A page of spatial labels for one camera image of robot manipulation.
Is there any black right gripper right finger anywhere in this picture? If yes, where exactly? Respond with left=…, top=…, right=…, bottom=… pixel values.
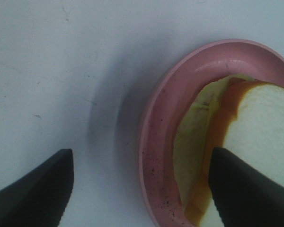
left=208, top=148, right=284, bottom=227

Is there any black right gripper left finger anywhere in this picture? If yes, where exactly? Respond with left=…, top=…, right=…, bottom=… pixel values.
left=0, top=149, right=74, bottom=227

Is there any white bread sandwich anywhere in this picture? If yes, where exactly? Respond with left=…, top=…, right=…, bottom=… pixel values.
left=173, top=74, right=284, bottom=227

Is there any pink round plate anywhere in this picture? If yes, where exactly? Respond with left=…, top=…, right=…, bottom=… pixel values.
left=138, top=39, right=284, bottom=227

